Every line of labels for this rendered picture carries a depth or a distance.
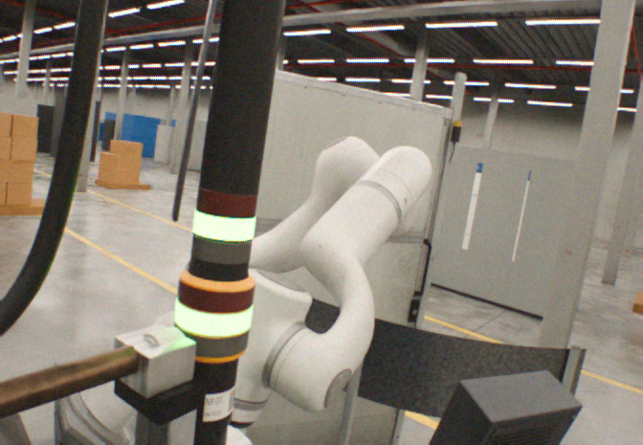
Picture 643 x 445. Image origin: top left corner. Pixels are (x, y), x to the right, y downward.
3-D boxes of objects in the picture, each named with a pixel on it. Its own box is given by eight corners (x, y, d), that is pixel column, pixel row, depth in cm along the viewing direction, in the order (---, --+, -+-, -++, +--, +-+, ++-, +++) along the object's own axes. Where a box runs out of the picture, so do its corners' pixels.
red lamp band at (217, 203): (226, 218, 23) (229, 194, 23) (183, 206, 25) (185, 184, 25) (268, 216, 26) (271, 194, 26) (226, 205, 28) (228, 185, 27)
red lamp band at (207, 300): (214, 320, 23) (216, 297, 23) (160, 294, 25) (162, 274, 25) (268, 303, 27) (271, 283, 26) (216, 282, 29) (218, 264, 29)
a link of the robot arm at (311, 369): (441, 258, 65) (320, 435, 47) (348, 217, 73) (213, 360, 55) (451, 212, 60) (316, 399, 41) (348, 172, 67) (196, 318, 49)
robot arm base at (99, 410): (53, 363, 88) (124, 302, 95) (110, 407, 99) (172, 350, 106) (73, 422, 74) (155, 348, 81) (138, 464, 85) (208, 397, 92)
